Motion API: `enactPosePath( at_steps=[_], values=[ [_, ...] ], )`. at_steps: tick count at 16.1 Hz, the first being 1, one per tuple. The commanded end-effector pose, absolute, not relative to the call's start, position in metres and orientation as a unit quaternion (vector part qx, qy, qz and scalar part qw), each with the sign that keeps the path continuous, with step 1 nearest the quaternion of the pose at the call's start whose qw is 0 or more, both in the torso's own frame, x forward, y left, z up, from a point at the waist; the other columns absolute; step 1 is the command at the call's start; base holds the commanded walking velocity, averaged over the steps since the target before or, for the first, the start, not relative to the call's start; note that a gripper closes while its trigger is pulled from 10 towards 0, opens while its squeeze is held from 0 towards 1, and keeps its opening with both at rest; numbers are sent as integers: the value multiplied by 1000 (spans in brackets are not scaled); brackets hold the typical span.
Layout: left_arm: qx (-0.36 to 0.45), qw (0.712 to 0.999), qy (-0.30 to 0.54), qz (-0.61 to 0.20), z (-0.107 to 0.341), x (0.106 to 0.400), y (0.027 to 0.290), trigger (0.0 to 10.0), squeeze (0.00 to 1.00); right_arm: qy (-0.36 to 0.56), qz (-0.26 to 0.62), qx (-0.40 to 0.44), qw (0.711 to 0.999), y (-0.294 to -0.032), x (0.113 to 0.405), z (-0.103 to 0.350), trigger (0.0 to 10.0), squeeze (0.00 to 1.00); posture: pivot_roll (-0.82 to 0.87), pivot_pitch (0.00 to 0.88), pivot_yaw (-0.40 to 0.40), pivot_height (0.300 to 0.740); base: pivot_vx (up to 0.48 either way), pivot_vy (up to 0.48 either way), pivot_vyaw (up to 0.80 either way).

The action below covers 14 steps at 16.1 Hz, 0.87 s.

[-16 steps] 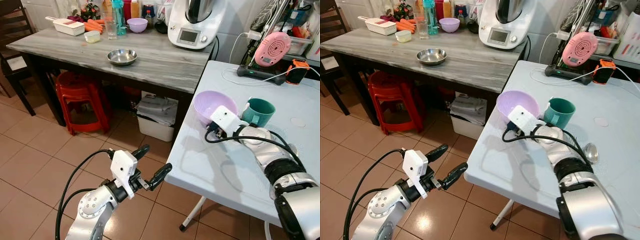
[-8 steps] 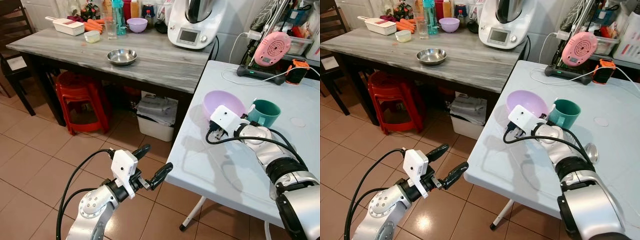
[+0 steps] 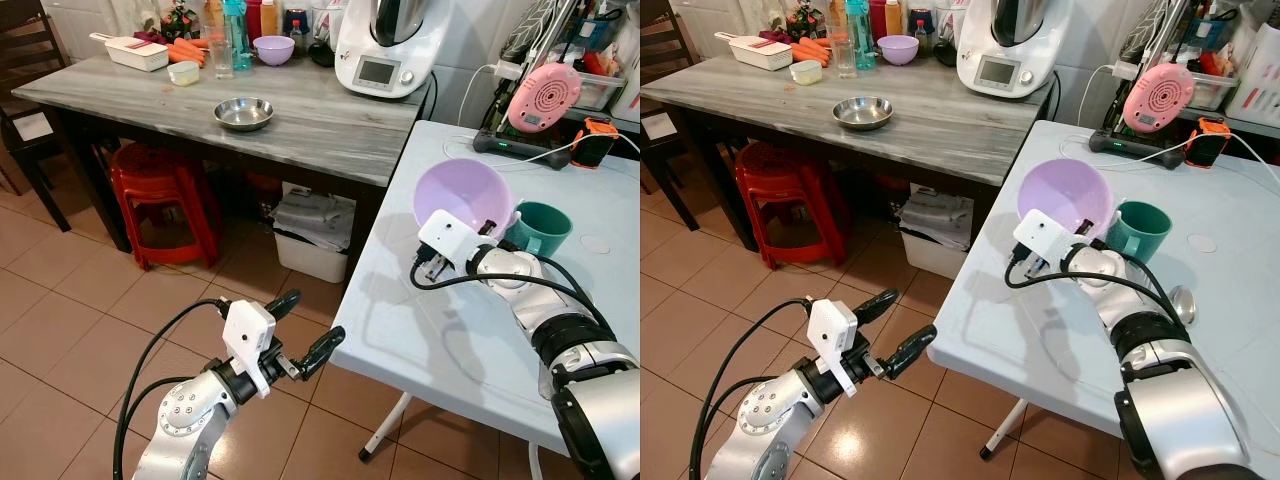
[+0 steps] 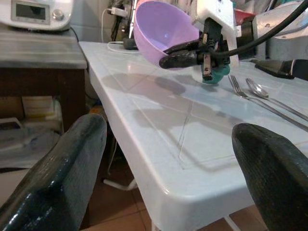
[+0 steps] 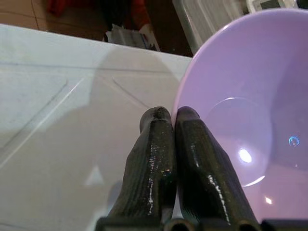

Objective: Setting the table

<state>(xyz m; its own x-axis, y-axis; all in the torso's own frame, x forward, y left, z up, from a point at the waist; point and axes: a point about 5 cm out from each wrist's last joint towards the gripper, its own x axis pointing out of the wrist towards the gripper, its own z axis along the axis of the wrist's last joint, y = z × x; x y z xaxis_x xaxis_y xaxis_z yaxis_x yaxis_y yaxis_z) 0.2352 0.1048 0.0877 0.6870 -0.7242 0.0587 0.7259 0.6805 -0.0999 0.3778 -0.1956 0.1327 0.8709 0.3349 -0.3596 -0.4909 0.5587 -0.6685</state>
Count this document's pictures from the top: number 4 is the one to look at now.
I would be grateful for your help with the stack of papers and bags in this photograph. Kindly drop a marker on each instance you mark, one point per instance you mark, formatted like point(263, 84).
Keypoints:
point(26, 144)

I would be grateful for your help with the white table leg bar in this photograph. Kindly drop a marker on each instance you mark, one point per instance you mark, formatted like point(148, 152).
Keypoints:
point(119, 184)

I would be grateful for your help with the silver metal spoon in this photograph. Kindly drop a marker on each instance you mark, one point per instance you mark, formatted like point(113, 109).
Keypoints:
point(261, 91)

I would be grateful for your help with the silver metal fork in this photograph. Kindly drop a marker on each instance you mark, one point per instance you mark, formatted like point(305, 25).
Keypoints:
point(240, 92)

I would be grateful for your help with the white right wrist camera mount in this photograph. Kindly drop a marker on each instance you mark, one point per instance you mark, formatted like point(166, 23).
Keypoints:
point(223, 12)

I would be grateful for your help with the red container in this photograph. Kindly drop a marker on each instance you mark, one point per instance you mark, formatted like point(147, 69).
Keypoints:
point(243, 15)

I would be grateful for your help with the wooden cabinet with grey top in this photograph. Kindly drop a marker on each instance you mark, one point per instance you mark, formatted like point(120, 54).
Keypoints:
point(41, 55)

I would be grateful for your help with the purple plastic bowl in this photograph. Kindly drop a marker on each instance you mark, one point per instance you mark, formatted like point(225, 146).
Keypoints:
point(156, 26)

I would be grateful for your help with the white kitchen appliance with display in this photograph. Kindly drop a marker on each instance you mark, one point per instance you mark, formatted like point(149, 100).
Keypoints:
point(36, 14)

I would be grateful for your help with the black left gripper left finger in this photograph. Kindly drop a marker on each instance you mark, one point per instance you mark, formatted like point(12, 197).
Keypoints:
point(60, 178)

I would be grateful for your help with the white wall charger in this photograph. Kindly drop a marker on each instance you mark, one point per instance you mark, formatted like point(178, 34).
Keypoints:
point(118, 11)

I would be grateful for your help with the teal plastic object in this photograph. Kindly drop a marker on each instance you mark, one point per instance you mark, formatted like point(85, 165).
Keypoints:
point(221, 74)

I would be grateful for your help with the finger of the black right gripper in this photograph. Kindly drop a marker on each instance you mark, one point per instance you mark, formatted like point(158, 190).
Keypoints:
point(185, 47)
point(180, 60)

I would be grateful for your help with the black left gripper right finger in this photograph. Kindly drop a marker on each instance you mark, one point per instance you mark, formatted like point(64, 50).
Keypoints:
point(276, 173)

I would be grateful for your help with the black round object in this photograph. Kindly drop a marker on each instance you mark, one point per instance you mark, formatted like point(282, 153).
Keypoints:
point(130, 43)

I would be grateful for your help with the white printed box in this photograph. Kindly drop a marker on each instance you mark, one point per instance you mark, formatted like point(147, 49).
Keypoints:
point(38, 106)

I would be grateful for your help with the brown cardboard box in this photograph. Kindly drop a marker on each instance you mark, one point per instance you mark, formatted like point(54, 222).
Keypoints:
point(10, 107)

